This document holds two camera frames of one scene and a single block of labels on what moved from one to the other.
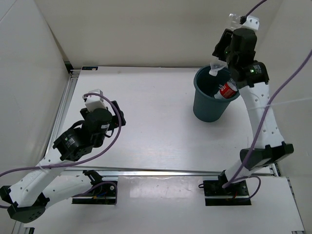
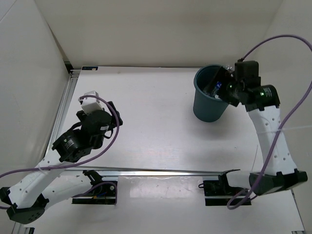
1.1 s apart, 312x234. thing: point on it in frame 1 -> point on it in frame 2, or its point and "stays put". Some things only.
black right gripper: x=225 y=39 -> x=223 y=76
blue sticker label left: x=94 y=68 stays put
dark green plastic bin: x=206 y=107 stays put
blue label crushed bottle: x=215 y=67 -> x=218 y=85
